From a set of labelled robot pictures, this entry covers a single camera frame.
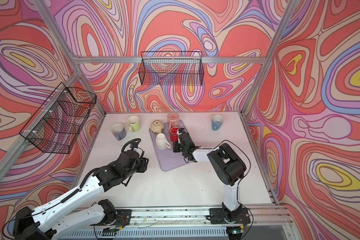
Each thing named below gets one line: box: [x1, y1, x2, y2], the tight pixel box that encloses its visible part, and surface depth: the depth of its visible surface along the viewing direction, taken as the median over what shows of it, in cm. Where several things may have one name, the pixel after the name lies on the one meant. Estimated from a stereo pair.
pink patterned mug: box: [167, 112, 180, 134], surface depth 103 cm
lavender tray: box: [149, 119, 188, 172], surface depth 96 cm
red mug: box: [170, 126, 180, 143], surface depth 101 cm
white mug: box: [155, 133, 172, 150], surface depth 97 cm
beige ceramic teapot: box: [150, 120, 165, 134], surface depth 103 cm
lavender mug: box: [111, 123, 127, 141], surface depth 103 cm
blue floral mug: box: [211, 114, 224, 131], surface depth 104 cm
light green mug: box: [127, 115, 141, 132], surface depth 104 cm
